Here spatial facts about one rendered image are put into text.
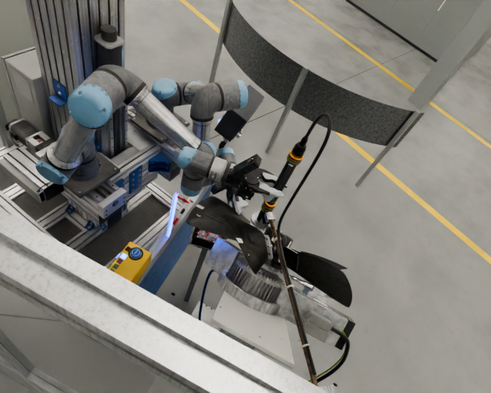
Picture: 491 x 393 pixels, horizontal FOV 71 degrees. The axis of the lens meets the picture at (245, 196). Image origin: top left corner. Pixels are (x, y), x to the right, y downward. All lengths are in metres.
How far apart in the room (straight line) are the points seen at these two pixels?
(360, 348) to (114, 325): 2.62
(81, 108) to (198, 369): 0.94
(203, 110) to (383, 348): 2.21
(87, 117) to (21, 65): 0.83
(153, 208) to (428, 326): 2.33
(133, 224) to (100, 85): 1.50
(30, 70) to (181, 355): 1.71
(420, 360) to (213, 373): 2.87
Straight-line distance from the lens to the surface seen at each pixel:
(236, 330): 1.04
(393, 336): 3.04
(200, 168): 1.12
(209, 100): 1.41
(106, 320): 0.29
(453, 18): 7.05
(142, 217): 2.52
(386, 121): 3.18
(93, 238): 2.42
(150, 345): 0.28
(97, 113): 1.10
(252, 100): 1.90
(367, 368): 2.83
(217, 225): 1.37
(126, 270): 1.38
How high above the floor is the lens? 2.32
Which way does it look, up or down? 50 degrees down
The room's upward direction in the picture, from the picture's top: 24 degrees clockwise
